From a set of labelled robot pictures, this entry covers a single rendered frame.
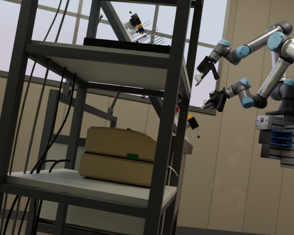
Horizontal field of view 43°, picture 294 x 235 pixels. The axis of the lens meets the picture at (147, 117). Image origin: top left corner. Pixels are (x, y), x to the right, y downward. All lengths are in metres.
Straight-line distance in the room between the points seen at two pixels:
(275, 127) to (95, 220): 1.33
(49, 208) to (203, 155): 2.40
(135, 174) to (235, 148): 2.82
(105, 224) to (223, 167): 2.47
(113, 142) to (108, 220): 0.48
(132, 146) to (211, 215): 2.78
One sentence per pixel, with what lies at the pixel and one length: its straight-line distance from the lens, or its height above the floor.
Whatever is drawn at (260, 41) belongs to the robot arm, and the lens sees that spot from 2.57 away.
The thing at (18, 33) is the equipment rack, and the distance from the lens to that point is 1.15.
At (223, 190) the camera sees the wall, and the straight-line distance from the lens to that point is 4.02.
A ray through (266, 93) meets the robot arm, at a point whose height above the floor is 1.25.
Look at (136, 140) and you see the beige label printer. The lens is 1.29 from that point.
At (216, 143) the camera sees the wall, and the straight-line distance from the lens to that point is 3.94.
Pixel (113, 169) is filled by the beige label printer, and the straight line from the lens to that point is 1.30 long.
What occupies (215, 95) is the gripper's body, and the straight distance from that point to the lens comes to 2.53.
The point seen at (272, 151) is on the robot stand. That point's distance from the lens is 2.49.
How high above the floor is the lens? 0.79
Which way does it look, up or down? 5 degrees up
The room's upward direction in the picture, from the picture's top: 8 degrees clockwise
